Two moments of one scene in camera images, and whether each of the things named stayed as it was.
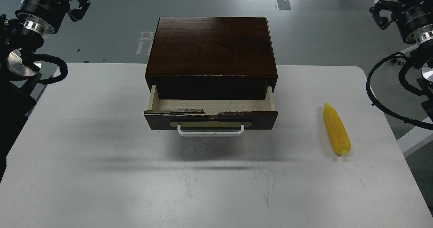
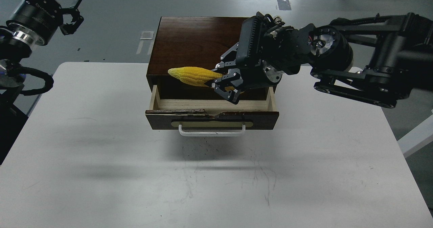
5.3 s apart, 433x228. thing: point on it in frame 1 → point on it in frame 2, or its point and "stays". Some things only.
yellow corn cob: x=336 y=129 → x=196 y=76
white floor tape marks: x=145 y=36 stays
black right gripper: x=413 y=12 → x=281 y=54
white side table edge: x=415 y=138 stays
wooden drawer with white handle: x=210 y=118 stays
